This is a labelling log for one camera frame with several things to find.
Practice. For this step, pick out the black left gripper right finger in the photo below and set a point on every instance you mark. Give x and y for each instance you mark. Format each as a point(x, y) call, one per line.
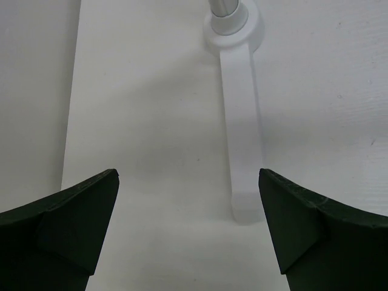
point(320, 243)

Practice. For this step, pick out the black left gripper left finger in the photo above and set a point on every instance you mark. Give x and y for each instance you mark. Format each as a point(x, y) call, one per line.
point(54, 243)

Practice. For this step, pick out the silver white clothes rack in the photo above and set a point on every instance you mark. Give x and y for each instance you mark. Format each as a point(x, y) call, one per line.
point(234, 30)

